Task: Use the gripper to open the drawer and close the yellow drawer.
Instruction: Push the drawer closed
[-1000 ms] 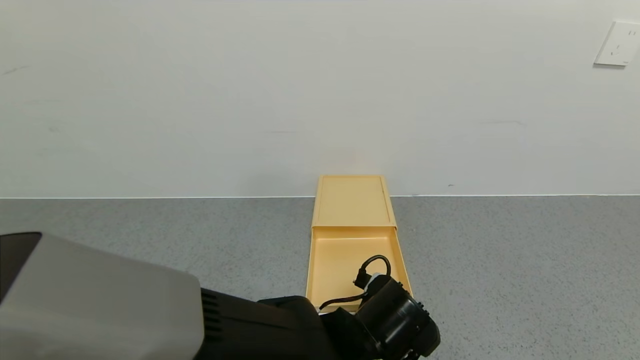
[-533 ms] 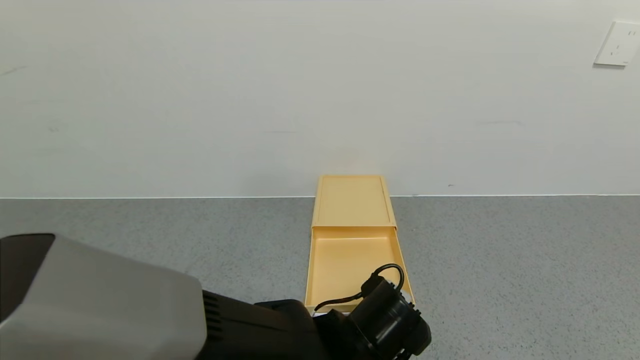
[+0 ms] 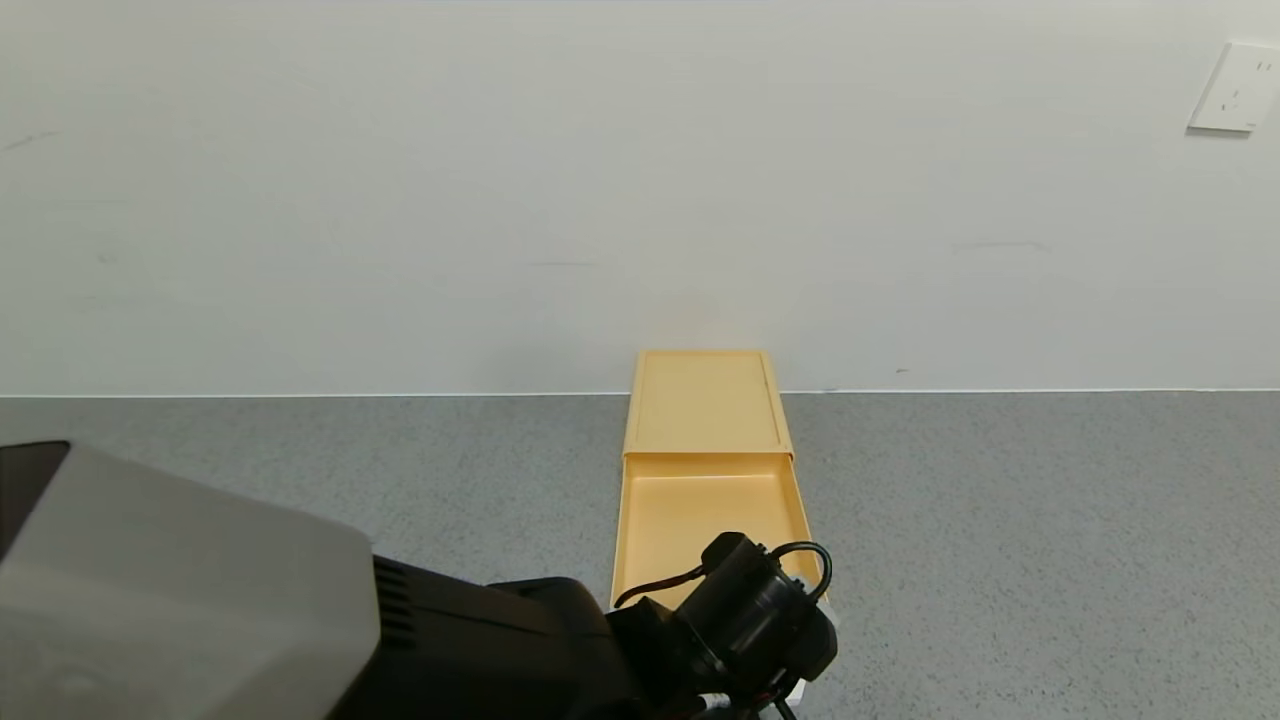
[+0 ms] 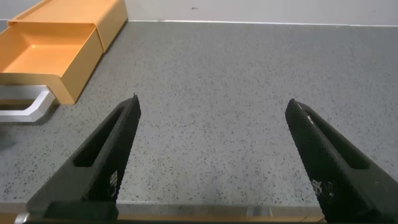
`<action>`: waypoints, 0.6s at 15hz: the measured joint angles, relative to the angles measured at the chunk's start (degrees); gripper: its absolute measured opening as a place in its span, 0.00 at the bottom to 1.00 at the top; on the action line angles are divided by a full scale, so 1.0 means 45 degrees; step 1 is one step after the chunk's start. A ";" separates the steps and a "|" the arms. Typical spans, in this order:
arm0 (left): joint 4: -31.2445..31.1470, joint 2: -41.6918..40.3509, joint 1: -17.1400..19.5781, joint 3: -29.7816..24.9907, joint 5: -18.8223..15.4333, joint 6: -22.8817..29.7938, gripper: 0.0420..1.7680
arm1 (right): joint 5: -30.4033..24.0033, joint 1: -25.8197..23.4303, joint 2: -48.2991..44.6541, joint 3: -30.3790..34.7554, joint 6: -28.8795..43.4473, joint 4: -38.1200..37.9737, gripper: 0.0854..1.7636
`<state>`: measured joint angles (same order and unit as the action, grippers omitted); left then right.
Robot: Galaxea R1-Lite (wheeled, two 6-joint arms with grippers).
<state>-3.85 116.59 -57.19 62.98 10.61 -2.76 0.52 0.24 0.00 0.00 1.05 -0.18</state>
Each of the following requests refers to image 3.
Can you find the thin black wrist cables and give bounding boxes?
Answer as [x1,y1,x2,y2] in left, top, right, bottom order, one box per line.
[612,540,834,613]

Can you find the white wall socket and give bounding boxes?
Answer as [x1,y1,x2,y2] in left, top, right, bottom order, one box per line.
[1188,40,1280,132]

